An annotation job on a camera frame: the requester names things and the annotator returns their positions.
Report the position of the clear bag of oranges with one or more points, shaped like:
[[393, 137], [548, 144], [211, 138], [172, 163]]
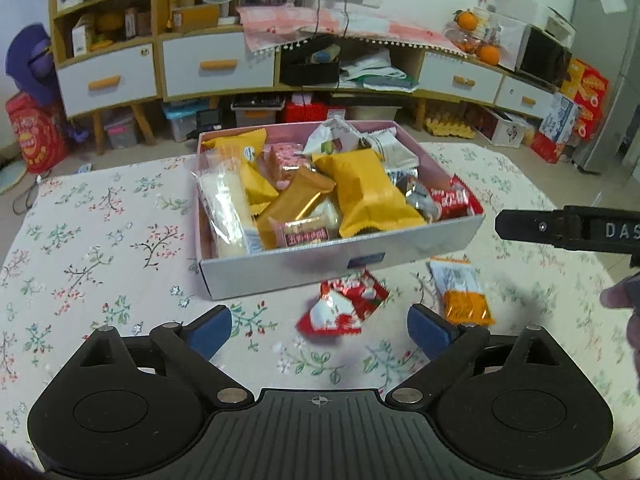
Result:
[[460, 41]]

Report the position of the purple plush toy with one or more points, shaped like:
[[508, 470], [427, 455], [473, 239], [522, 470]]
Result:
[[32, 60]]

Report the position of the white microwave black door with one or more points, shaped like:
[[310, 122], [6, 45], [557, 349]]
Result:
[[542, 57]]

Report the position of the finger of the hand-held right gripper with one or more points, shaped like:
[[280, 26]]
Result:
[[525, 225]]

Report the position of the small black appliance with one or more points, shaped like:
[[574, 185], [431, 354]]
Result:
[[209, 120]]

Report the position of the orange white snack packet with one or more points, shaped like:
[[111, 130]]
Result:
[[462, 295]]

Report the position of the large yellow snack packet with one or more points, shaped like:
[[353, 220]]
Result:
[[370, 195]]

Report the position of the red box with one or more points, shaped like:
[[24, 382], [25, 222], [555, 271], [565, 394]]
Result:
[[305, 112]]

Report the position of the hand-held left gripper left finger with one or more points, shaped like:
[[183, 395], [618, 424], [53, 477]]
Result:
[[212, 332]]

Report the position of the small brown boxes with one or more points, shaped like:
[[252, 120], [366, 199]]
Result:
[[135, 22]]

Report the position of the brown cookie packet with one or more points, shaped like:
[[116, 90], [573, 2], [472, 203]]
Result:
[[305, 234]]

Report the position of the silver blue candy wrapper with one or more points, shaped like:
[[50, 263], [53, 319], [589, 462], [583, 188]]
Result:
[[415, 195]]

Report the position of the pile of white bags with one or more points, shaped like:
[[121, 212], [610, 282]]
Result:
[[375, 67]]

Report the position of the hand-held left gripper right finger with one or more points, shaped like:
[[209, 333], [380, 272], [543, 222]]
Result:
[[425, 331]]

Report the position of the long orange snack packet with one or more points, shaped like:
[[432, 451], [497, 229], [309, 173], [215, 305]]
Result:
[[295, 200]]

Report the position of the white appliance box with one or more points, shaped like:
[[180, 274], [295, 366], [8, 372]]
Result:
[[520, 7]]

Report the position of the silver fridge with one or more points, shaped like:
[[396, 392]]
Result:
[[605, 85]]

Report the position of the yellow orange toy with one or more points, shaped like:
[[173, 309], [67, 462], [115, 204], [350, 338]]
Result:
[[107, 22]]

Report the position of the pink cardboard box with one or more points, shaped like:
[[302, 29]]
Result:
[[300, 270]]

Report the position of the wooden cabinet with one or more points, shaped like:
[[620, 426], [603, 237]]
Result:
[[160, 10]]

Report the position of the pink checked cloth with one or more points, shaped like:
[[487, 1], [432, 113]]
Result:
[[270, 25]]

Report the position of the small white box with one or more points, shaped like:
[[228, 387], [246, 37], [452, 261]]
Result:
[[80, 40]]

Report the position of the white grey snack packet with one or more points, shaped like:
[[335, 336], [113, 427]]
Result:
[[392, 152]]

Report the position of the pink snack packet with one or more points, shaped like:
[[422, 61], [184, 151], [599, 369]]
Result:
[[287, 157]]

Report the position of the red white snack packet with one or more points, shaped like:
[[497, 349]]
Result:
[[340, 305]]

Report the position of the yellow egg tray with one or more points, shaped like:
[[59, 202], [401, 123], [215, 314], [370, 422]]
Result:
[[450, 129]]

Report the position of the orange fruit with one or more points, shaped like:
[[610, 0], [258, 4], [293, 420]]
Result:
[[487, 53], [467, 20]]

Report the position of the white printed box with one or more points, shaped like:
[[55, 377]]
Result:
[[515, 132]]

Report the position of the red bag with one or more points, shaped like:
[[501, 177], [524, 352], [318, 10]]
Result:
[[35, 135]]

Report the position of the blue white carton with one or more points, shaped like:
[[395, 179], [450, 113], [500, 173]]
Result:
[[560, 115]]

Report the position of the clear plastic storage box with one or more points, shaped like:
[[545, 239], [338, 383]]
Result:
[[182, 122], [120, 132]]

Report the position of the person's right hand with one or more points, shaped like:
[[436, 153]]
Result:
[[620, 297]]

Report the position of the red orange carton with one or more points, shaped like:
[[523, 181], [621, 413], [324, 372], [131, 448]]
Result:
[[590, 85]]

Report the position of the white plastic tub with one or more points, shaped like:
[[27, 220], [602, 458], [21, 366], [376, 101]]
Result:
[[372, 112]]

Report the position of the long white snack packet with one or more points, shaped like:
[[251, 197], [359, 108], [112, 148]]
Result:
[[227, 205]]

